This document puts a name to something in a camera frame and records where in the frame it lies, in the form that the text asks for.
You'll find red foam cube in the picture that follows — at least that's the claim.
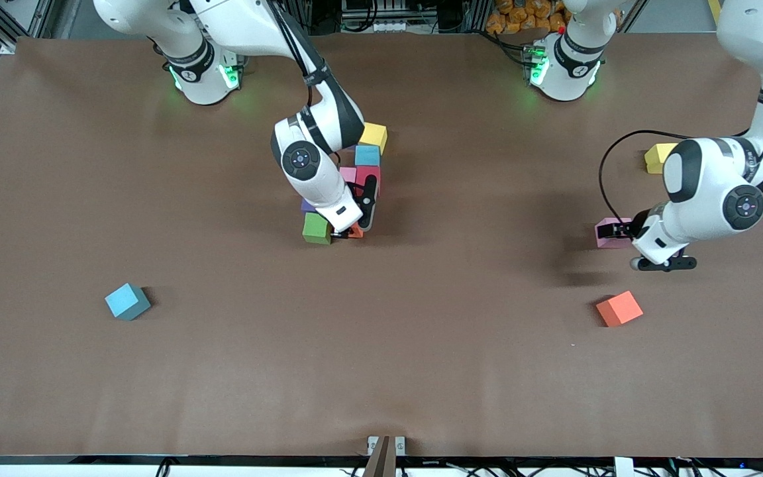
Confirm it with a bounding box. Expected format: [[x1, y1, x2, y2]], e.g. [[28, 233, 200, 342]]
[[357, 166, 382, 198]]

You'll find white power strip with plugs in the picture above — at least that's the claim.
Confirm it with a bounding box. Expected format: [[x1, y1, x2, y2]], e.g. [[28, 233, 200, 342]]
[[223, 0, 291, 38]]

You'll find green foam cube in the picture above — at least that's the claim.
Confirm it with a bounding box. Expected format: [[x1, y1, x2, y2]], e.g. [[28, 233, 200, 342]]
[[301, 212, 333, 245]]

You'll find yellow foam cube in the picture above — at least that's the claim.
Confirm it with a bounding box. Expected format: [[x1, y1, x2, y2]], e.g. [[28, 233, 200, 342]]
[[358, 122, 389, 156], [644, 142, 680, 175]]

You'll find bag of orange fruit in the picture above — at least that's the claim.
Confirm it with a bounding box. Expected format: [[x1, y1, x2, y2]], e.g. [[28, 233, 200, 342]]
[[485, 0, 571, 35]]

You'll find brown table cover sheet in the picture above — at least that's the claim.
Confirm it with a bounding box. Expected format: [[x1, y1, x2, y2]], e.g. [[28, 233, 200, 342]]
[[0, 33, 763, 458]]

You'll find black table edge strip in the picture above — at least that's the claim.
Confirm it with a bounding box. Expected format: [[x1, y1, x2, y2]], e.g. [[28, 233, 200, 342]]
[[0, 454, 763, 466]]

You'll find grey bracket with brown post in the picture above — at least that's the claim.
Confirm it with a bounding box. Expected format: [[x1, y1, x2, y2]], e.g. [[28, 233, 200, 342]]
[[366, 435, 407, 477]]

